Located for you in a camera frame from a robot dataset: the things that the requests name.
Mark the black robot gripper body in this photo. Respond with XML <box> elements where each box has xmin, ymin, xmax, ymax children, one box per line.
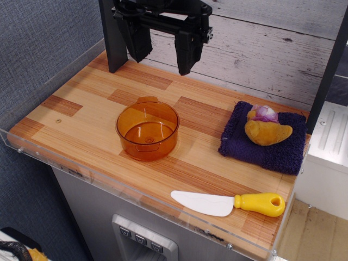
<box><xmin>112</xmin><ymin>1</ymin><xmax>213</xmax><ymax>44</ymax></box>

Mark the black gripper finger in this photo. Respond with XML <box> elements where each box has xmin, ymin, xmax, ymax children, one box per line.
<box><xmin>175</xmin><ymin>28</ymin><xmax>203</xmax><ymax>76</ymax></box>
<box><xmin>117</xmin><ymin>13</ymin><xmax>153</xmax><ymax>63</ymax></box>

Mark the plush yellow and purple food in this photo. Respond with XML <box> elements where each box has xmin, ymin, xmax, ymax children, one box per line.
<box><xmin>244</xmin><ymin>104</ymin><xmax>293</xmax><ymax>146</ymax></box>

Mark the orange transparent plastic bowl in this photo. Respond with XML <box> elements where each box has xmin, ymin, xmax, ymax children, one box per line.
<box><xmin>115</xmin><ymin>96</ymin><xmax>180</xmax><ymax>161</ymax></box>

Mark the clear acrylic table guard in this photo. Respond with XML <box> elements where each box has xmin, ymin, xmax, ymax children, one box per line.
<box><xmin>1</xmin><ymin>37</ymin><xmax>312</xmax><ymax>260</ymax></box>

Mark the dark purple folded towel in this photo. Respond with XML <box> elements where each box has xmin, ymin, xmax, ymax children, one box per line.
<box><xmin>218</xmin><ymin>101</ymin><xmax>307</xmax><ymax>175</ymax></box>

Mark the grey toy fridge cabinet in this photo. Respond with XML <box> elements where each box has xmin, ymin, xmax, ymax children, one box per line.
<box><xmin>53</xmin><ymin>169</ymin><xmax>248</xmax><ymax>260</ymax></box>

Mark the white ribbed box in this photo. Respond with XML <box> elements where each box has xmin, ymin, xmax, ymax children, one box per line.
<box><xmin>294</xmin><ymin>102</ymin><xmax>347</xmax><ymax>220</ymax></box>

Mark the silver dispenser button panel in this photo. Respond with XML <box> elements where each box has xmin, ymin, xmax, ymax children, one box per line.
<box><xmin>112</xmin><ymin>214</ymin><xmax>179</xmax><ymax>260</ymax></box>

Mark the black and yellow corner object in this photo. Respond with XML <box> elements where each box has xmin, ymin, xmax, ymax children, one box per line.
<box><xmin>1</xmin><ymin>227</ymin><xmax>49</xmax><ymax>261</ymax></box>

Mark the black vertical post left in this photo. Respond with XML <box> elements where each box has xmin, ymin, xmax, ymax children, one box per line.
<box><xmin>98</xmin><ymin>0</ymin><xmax>128</xmax><ymax>73</ymax></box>

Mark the black vertical post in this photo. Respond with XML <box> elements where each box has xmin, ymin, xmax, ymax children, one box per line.
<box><xmin>98</xmin><ymin>0</ymin><xmax>128</xmax><ymax>73</ymax></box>
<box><xmin>306</xmin><ymin>0</ymin><xmax>348</xmax><ymax>135</ymax></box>

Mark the black vertical post right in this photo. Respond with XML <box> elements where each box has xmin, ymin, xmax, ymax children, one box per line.
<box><xmin>306</xmin><ymin>0</ymin><xmax>348</xmax><ymax>135</ymax></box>

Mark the white knife with yellow handle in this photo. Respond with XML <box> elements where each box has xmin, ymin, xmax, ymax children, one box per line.
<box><xmin>170</xmin><ymin>190</ymin><xmax>285</xmax><ymax>218</ymax></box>

